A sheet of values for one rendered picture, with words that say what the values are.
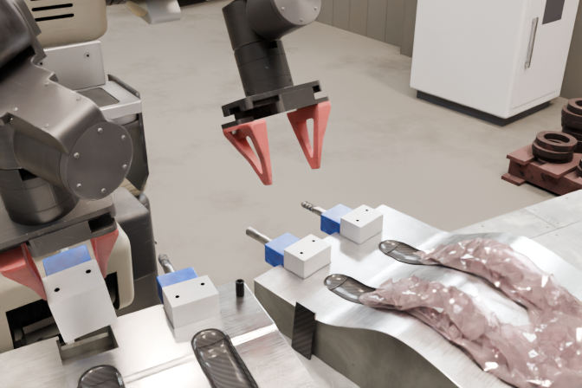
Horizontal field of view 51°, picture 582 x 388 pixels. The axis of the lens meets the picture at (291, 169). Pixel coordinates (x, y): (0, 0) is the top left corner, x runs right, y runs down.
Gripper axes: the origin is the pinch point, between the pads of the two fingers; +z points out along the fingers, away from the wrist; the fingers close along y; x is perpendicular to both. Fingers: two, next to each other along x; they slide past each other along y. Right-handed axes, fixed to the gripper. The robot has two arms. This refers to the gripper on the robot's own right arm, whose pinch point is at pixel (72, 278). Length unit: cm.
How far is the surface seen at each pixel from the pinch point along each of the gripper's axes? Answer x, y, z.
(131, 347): -3.5, 2.9, 8.1
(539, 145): 103, 196, 118
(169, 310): -1.4, 7.6, 7.6
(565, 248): -5, 65, 25
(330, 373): -9.4, 22.0, 18.8
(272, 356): -10.7, 14.7, 8.9
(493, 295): -14.5, 39.4, 10.6
